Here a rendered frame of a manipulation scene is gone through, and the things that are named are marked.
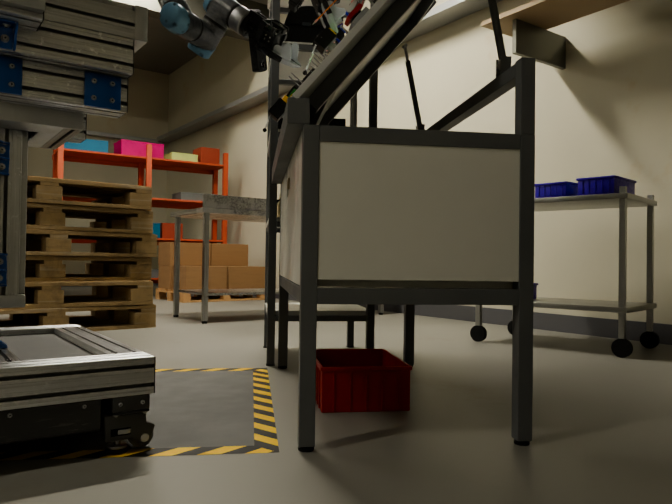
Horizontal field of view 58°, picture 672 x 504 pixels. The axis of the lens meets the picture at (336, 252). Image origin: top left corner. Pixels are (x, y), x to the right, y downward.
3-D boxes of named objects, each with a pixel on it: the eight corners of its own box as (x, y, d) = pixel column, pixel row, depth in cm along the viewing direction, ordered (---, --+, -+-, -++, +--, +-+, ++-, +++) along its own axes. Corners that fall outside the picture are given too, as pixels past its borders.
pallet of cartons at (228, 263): (270, 300, 706) (271, 244, 707) (177, 302, 641) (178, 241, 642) (240, 296, 771) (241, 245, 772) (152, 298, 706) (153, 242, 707)
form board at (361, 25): (277, 170, 265) (273, 167, 265) (425, 4, 275) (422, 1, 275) (297, 99, 148) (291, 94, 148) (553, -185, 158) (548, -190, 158)
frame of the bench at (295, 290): (298, 452, 147) (303, 124, 148) (277, 367, 264) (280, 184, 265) (532, 446, 155) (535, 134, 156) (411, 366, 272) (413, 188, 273)
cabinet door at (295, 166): (296, 285, 151) (299, 128, 152) (284, 279, 206) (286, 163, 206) (307, 285, 152) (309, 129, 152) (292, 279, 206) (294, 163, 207)
